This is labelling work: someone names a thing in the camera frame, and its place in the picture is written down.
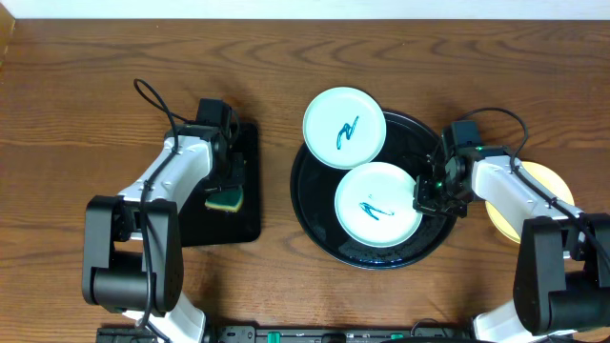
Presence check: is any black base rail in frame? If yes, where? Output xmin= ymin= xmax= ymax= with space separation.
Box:
xmin=94 ymin=325 xmax=478 ymax=343

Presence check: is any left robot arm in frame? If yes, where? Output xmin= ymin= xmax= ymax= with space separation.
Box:
xmin=82 ymin=124 xmax=260 ymax=342

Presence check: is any right black cable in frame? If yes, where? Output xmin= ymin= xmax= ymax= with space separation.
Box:
xmin=423 ymin=107 xmax=610 ymax=272

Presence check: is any green scrubbing sponge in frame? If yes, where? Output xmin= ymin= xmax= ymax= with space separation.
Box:
xmin=205 ymin=187 xmax=244 ymax=212

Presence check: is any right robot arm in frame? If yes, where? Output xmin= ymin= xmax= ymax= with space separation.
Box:
xmin=414 ymin=145 xmax=609 ymax=342

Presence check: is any light blue plate top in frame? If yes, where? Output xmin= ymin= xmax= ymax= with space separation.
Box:
xmin=302 ymin=87 xmax=387 ymax=170

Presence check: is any yellow plate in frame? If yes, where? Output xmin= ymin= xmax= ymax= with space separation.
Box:
xmin=485 ymin=161 xmax=575 ymax=244

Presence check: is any black rectangular tray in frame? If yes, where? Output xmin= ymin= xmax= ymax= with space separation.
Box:
xmin=179 ymin=122 xmax=261 ymax=247

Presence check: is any light blue plate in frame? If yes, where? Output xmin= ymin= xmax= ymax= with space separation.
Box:
xmin=334 ymin=162 xmax=423 ymax=248
xmin=302 ymin=87 xmax=387 ymax=170

